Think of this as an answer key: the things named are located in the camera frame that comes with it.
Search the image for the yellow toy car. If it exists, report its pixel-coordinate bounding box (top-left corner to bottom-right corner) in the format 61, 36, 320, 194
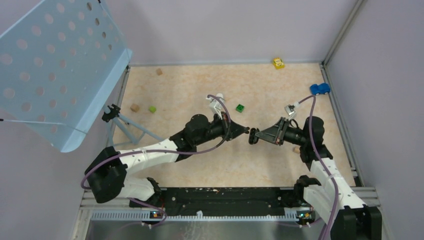
272, 57, 285, 70

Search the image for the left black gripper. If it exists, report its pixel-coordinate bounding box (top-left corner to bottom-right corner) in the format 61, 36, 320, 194
194, 111, 248, 146

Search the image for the green lego brick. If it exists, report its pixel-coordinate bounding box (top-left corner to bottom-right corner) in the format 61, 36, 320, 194
235, 104, 245, 113

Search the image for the lime green cube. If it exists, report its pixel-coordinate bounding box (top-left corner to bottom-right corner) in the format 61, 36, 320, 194
148, 106, 157, 113

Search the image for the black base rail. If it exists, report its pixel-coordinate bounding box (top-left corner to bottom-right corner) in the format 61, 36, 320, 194
147, 187, 313, 217

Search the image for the black earbud case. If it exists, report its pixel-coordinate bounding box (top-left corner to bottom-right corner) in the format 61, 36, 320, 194
248, 128, 259, 145

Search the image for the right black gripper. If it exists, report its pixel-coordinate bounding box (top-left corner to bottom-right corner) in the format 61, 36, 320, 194
255, 117, 309, 147

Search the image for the blue tripod stand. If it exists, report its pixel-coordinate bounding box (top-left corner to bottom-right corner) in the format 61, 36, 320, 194
101, 104, 163, 147

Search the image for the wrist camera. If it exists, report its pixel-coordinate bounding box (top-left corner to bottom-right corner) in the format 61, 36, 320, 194
206, 96, 225, 120
284, 104, 299, 121

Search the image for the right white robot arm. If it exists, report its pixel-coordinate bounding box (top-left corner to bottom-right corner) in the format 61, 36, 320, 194
248, 116, 383, 240

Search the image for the small wooden cube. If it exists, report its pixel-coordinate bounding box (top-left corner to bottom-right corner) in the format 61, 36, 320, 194
156, 68, 163, 76

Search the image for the white earbud charging case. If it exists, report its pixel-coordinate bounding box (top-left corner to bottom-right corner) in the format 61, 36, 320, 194
216, 93, 225, 102

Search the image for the blue toy car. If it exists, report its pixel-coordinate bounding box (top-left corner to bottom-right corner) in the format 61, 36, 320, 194
309, 83, 331, 96

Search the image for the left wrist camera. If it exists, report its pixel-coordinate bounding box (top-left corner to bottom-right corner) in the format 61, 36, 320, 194
206, 96, 225, 120

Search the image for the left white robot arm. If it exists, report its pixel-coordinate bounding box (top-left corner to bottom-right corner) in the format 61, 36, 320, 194
82, 112, 250, 207

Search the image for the blue perforated metal panel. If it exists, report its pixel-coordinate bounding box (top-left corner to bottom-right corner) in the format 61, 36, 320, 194
0, 0, 133, 153

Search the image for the wooden cylinder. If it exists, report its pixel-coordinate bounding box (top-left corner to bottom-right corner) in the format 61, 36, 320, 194
293, 146, 301, 154

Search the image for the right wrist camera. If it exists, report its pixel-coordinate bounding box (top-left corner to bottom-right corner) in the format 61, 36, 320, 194
284, 104, 299, 121

